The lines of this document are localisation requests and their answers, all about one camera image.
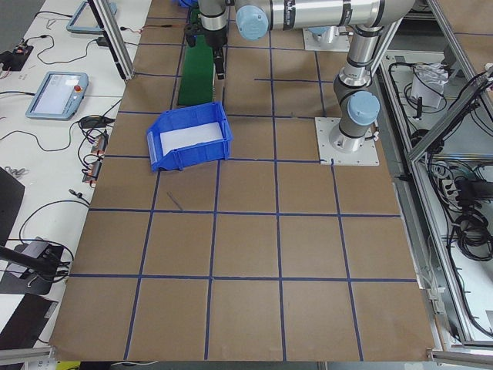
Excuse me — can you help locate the teach pendant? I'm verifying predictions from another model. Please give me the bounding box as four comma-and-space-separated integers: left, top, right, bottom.
25, 71, 89, 121
65, 1, 102, 35

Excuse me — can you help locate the blue destination bin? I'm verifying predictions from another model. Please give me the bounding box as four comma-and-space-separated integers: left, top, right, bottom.
176, 0, 198, 8

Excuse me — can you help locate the far teach pendant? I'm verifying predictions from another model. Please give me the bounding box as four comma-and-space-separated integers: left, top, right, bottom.
65, 1, 102, 35

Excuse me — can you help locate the green conveyor belt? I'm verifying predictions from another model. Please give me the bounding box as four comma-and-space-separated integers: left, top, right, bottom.
177, 5, 216, 106

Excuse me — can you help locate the near teach pendant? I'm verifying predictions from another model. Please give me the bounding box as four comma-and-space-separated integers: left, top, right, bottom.
25, 71, 89, 121

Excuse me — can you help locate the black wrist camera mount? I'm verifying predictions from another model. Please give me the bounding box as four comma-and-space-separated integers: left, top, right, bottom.
184, 23, 202, 47

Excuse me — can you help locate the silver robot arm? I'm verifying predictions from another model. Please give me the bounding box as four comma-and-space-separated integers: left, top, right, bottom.
233, 1, 414, 153

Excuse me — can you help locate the aluminium frame post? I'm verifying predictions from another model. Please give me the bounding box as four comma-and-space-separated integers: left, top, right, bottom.
88, 0, 135, 81

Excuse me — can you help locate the white foam bin liner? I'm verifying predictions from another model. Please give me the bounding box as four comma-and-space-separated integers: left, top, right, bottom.
160, 122, 223, 155

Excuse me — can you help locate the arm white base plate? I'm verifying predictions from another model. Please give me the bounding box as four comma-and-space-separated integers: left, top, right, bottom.
315, 117, 380, 167
303, 26, 353, 52

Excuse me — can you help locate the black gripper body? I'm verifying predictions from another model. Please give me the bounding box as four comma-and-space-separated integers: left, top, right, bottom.
212, 47, 225, 73

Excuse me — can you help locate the blue source bin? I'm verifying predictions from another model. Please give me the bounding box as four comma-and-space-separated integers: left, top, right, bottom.
146, 102, 233, 171

